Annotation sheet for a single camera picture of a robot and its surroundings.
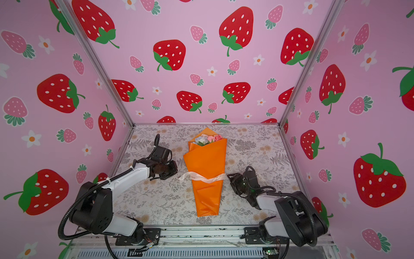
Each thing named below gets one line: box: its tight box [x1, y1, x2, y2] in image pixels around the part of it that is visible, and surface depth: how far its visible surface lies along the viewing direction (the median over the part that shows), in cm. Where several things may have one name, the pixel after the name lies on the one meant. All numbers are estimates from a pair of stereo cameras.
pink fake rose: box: [207, 134, 223, 143], surface depth 109 cm
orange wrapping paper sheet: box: [183, 127, 228, 217], surface depth 98 cm
